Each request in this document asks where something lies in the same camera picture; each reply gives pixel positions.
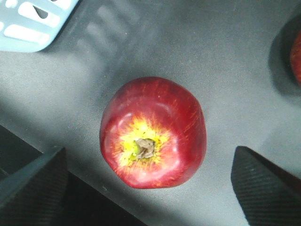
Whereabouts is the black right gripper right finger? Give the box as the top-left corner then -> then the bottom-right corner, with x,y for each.
230,146 -> 301,226

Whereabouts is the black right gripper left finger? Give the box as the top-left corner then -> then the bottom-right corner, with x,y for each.
0,148 -> 68,226

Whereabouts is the dark red apple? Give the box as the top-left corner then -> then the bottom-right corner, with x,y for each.
99,77 -> 206,189
290,32 -> 301,86

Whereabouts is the dark red apple front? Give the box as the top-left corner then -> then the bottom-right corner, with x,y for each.
290,32 -> 301,86

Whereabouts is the light blue plastic basket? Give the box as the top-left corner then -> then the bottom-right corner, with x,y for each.
0,0 -> 78,52

